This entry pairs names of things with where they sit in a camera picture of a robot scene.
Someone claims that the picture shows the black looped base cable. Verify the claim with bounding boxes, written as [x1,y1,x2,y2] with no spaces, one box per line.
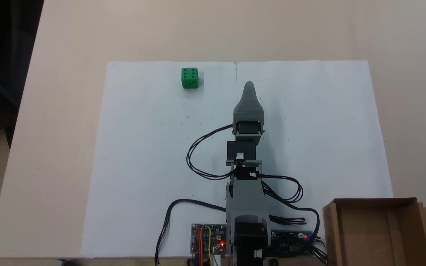
[268,215,307,225]

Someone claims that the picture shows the blue circuit board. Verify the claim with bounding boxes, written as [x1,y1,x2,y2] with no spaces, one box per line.
[270,230,314,256]

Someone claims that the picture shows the brown cardboard box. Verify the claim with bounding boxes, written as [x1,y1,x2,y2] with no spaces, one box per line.
[322,197,426,266]

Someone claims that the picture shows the black elbow motor cable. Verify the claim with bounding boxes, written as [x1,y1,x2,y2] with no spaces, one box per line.
[262,183,321,244]

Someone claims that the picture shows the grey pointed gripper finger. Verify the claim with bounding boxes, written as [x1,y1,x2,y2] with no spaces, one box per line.
[235,81,263,108]

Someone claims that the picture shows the yellow wire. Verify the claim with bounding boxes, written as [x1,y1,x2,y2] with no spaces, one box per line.
[205,226,222,266]

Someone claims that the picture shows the black power cable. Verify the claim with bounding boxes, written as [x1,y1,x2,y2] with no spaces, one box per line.
[155,199,228,266]

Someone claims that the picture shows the grey circuit board with wires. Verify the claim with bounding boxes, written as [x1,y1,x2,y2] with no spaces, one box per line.
[190,223,228,256]

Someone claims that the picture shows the black wrist motor cable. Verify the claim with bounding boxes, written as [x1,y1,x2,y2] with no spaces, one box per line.
[257,174,304,203]

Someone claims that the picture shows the white paper sheet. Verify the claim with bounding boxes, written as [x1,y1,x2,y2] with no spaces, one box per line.
[81,60,394,258]

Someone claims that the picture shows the black gripper motor cable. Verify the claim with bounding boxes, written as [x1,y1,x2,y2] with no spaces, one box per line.
[186,125,237,181]

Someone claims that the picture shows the green die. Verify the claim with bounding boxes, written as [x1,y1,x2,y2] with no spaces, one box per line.
[181,67,199,89]

